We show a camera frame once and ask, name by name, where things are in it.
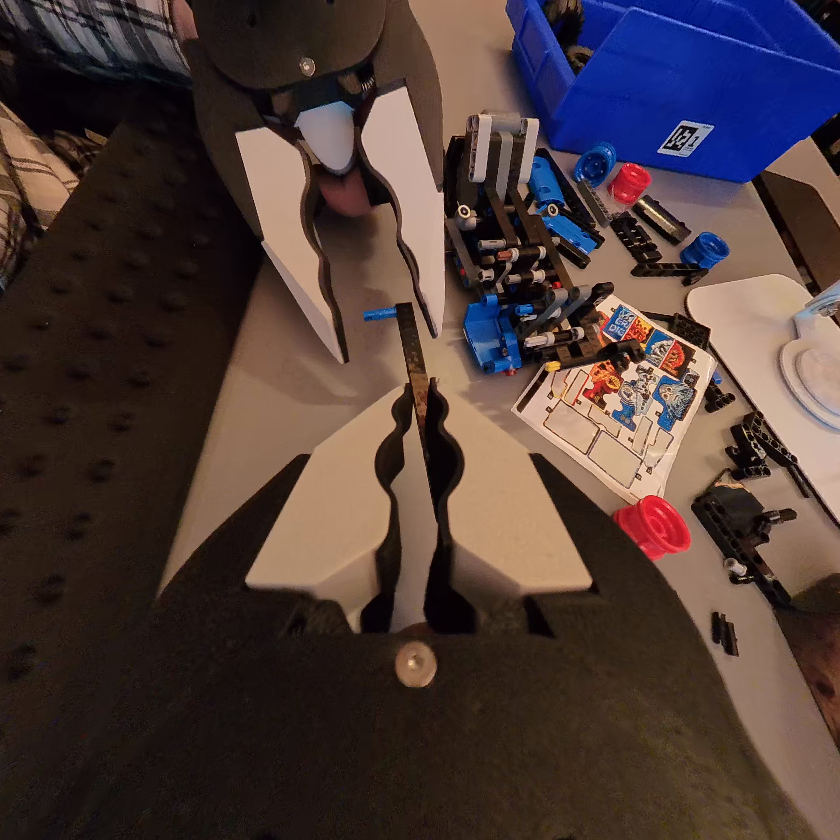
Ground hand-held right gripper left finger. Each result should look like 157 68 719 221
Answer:
245 387 411 590

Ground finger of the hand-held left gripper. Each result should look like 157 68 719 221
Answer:
235 128 350 365
354 85 447 339

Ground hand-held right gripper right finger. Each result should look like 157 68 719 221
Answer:
425 379 597 593

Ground long black holed beam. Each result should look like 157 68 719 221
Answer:
395 302 439 526

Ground person's left forearm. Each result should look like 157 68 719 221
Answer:
0 0 191 89

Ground grey desk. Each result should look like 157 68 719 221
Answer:
154 0 840 752

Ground person's left hand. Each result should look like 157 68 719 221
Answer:
318 167 368 217

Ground printed sticker sheet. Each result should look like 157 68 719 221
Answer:
512 294 718 506

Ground red wheel hub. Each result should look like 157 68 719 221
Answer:
613 495 692 560
607 162 652 203

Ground partly built toy truck chassis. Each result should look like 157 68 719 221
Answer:
443 110 647 376

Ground blue wheel hub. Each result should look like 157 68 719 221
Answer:
574 141 618 185
680 231 729 269

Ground dark grey toy beam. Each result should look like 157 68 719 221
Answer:
576 178 616 229

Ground black toy panel piece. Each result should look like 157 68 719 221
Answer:
691 469 798 608

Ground black perforated board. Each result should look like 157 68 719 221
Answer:
0 121 263 840

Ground cluster of black toy beams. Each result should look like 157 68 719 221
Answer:
725 410 811 500

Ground person's plaid shirt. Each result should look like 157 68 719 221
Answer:
0 101 106 290

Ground black rounded toy piece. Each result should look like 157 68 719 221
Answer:
632 193 693 247

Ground black studded toy plate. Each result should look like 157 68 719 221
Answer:
643 311 711 349

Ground blue plastic object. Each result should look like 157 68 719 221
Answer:
505 0 840 185

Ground short black toy beam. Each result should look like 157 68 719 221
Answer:
631 261 710 286

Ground white instruction stand base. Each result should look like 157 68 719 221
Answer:
686 272 840 526

